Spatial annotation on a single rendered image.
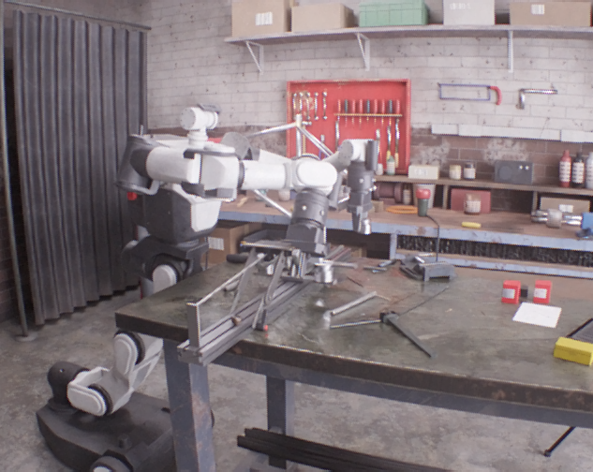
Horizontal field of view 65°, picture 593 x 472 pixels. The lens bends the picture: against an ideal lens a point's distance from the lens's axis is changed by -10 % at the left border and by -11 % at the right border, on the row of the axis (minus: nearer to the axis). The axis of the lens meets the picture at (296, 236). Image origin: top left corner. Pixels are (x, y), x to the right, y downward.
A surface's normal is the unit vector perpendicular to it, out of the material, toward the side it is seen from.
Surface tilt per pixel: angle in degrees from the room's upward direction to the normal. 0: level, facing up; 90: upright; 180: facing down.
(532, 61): 90
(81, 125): 91
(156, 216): 100
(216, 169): 88
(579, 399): 90
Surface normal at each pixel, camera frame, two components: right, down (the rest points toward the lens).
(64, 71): 0.30, 0.22
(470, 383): -0.40, 0.19
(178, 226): 0.25, 0.43
